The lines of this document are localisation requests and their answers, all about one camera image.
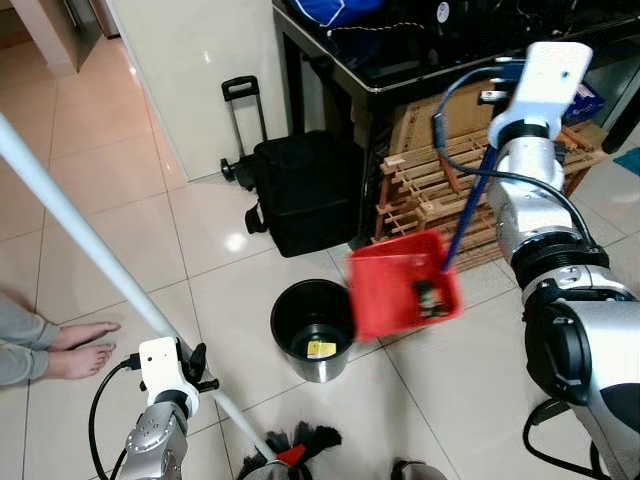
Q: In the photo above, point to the blue carton box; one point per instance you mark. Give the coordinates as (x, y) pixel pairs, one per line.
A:
(585, 100)

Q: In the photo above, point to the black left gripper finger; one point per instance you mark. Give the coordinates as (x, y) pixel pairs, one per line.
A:
(198, 360)

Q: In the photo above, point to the grey right robot leg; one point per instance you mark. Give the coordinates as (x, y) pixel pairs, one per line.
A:
(415, 472)

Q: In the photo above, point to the black glass-top table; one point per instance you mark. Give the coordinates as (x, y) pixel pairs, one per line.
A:
(450, 55)

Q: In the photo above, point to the person bare foot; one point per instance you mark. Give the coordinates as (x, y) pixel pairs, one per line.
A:
(88, 335)
(80, 362)

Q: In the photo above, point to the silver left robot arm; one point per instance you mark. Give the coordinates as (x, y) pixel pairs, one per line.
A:
(155, 445)

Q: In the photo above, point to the brown cardboard box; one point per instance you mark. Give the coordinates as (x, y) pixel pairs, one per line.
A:
(420, 125)

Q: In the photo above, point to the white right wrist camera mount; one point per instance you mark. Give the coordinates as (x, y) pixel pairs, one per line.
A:
(545, 85)

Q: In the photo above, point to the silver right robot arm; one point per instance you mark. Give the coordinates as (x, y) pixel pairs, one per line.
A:
(560, 200)

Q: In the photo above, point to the teal plastic bin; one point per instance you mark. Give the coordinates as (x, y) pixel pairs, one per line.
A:
(628, 162)

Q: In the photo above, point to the yellow paper packet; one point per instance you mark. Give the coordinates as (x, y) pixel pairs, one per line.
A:
(321, 349)

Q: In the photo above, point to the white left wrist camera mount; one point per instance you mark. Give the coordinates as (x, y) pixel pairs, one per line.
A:
(163, 365)

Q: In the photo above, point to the wooden slatted rack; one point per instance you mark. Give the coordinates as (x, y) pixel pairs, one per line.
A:
(420, 195)

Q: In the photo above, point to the blue bag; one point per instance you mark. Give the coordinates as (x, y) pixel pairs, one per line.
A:
(335, 10)

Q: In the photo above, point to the person grey trouser leg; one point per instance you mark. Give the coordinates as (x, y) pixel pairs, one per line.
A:
(20, 367)
(25, 322)

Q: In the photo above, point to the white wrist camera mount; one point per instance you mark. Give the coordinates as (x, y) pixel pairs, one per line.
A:
(163, 365)
(545, 85)

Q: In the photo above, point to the crumpled silver black wrapper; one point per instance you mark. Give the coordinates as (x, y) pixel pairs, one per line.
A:
(431, 300)

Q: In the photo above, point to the black trolley suitcase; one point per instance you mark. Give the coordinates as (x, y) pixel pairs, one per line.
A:
(305, 195)

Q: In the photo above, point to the black waste bin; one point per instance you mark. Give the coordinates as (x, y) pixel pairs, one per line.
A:
(312, 315)

